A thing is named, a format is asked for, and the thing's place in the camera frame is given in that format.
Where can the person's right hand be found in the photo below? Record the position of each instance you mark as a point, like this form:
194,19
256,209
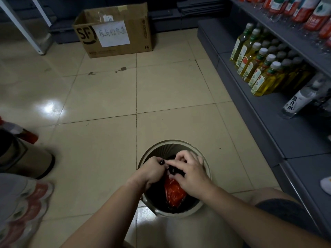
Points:
194,175

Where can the person's left hand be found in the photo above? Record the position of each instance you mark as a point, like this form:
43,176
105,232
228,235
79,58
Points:
148,173

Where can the person's right thumb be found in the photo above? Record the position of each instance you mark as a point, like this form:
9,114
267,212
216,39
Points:
174,165

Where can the person's left fingers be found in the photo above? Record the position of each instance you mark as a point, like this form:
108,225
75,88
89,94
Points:
158,162

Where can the black trash bag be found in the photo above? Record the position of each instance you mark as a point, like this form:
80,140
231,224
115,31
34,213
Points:
156,197

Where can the person's left forearm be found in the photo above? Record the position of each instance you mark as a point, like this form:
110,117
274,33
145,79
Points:
108,216

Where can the person's right forearm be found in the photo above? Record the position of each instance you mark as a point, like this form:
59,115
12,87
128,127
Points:
253,224

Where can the round beige trash bin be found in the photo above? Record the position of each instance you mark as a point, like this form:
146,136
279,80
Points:
165,146

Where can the red plastic bag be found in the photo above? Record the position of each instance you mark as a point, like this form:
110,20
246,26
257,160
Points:
174,192

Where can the person's bare leg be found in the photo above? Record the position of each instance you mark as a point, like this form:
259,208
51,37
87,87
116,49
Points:
271,195

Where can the grey metal store shelf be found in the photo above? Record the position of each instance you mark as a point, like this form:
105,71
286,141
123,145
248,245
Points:
292,136

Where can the person's dark shorts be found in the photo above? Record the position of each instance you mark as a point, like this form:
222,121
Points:
287,215

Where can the brown cardboard box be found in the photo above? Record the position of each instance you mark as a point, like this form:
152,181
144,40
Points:
138,36

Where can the row of yellow tea bottles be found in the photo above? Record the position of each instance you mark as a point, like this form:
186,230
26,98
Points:
261,67

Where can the brown cylinder with black base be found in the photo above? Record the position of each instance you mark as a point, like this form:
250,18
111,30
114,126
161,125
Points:
22,158

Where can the white handwritten paper sheet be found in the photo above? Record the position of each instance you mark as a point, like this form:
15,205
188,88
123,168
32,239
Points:
111,33

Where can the clear white-label water bottle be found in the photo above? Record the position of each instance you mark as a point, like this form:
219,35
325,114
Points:
297,100

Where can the red and white canister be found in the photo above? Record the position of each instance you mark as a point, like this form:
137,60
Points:
22,133

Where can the stack of red-white packets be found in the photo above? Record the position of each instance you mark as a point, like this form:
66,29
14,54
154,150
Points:
24,214

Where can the small white shipping label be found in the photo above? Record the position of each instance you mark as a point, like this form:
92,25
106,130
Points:
108,18

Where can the small white object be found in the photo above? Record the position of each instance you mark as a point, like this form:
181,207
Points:
326,185

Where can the dark grey stacked shelf boards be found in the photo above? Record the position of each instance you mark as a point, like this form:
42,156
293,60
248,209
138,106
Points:
200,6

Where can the white metal ladder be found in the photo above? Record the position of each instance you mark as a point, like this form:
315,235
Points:
23,25

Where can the row of red-label bottles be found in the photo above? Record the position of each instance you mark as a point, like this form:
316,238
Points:
302,10

